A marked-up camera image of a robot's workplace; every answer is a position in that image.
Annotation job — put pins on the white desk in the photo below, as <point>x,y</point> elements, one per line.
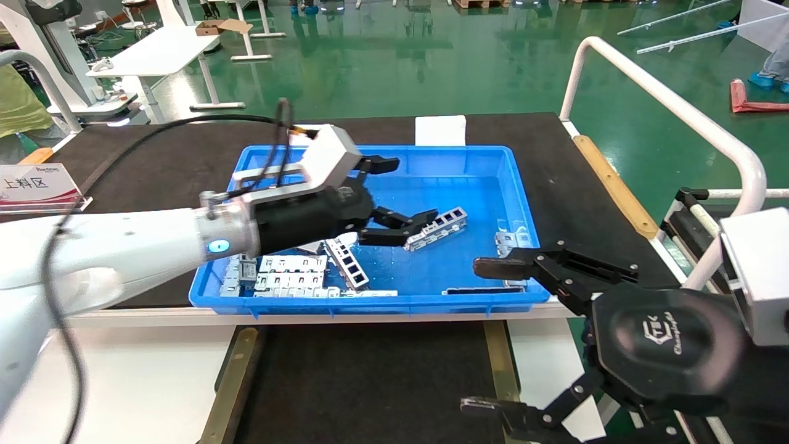
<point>160,52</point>

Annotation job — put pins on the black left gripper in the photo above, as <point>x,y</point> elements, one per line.
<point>308,216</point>

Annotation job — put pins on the grey slotted metal part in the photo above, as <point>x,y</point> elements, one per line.
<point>248,271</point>

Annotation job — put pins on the long wooden edge strip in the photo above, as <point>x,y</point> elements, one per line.
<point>616,185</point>

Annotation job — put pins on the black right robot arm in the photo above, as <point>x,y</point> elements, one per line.
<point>764,382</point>

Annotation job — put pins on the long white floor rail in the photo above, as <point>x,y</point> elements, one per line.
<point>672,16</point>
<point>709,34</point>

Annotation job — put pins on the acrylic sign with red print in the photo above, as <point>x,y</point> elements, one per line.
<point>37,188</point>

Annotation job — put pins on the black table mat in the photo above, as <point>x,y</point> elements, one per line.
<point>555,185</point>

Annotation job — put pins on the grey curved guard rail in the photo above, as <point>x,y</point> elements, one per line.
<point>58,98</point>

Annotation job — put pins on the thin grey strip part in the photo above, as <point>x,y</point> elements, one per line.
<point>370,293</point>
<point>296,293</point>

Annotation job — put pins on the brass conveyor side strip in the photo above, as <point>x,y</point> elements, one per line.
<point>231,382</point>
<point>500,364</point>

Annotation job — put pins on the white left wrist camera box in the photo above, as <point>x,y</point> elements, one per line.
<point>327,157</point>

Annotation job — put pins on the red floor object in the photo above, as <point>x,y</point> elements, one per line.
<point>739,98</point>

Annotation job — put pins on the dark metal strip part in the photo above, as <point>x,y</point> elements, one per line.
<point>481,290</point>

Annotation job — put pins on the white horizontal pipe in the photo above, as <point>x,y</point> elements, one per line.
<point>764,193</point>

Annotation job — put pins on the person in yellow coat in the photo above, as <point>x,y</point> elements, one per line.
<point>18,105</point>

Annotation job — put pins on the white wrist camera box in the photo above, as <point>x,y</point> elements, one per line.
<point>327,157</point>
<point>758,277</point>

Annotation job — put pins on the white partition panel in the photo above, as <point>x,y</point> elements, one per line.
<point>764,21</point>

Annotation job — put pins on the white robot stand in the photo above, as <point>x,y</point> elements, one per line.
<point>61,55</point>

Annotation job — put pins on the grey part with square holes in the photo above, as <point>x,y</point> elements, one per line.
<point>348,265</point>

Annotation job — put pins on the white curved guard rail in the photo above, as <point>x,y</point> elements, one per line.
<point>678,111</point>

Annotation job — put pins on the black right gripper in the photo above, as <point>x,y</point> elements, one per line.
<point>666,351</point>

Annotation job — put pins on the open cardboard box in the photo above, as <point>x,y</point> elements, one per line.
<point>216,27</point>

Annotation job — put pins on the white handheld controller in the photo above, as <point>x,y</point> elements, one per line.
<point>103,63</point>

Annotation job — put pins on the white table frame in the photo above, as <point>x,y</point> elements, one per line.
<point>246,37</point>

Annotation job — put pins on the grey tabbed bracket part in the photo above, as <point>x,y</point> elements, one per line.
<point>508,242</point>

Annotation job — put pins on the grey metal bracket part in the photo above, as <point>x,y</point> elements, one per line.
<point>441,225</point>

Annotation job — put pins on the person with blue shoe covers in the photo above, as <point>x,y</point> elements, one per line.
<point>778,65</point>

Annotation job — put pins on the small grey clip part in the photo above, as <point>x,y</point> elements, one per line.
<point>231,280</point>

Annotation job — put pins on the blue plastic bin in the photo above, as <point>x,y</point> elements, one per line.
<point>431,185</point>

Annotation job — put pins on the black cart frame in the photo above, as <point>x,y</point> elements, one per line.
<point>684,225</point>

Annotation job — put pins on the flat grey tabbed part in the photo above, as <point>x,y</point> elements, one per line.
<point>293,264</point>
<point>290,282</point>

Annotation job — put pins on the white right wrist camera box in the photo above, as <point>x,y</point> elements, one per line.
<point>758,277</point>

